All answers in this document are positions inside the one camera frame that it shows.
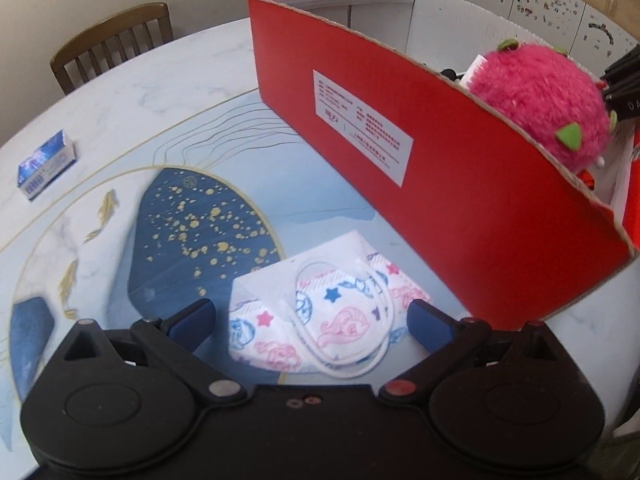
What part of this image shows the pink plush toy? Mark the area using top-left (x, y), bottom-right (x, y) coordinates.
top-left (467, 37), bottom-right (614, 169)

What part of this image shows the white printed face mask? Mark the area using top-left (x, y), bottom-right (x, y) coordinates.
top-left (227, 230), bottom-right (439, 379)

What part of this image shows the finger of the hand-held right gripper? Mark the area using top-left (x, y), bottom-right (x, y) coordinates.
top-left (598, 44), bottom-right (640, 87)
top-left (603, 85), bottom-right (640, 124)

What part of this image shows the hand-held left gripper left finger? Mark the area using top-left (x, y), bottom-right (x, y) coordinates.
top-left (62, 297), bottom-right (250, 404)

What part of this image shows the white storage cabinet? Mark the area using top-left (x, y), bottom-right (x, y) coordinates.
top-left (254, 0), bottom-right (640, 68)

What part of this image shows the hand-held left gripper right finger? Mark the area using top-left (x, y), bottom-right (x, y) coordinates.
top-left (380, 299), bottom-right (569, 404)

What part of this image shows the blue printed table mat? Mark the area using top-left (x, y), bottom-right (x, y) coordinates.
top-left (0, 85), bottom-right (501, 461)

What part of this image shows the slatted wooden chair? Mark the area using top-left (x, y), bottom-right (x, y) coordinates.
top-left (50, 2), bottom-right (175, 96)

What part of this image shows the red cardboard shoe box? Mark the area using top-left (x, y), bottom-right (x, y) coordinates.
top-left (247, 0), bottom-right (640, 334)

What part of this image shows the small blue box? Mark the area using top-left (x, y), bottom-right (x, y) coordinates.
top-left (16, 129), bottom-right (77, 202)

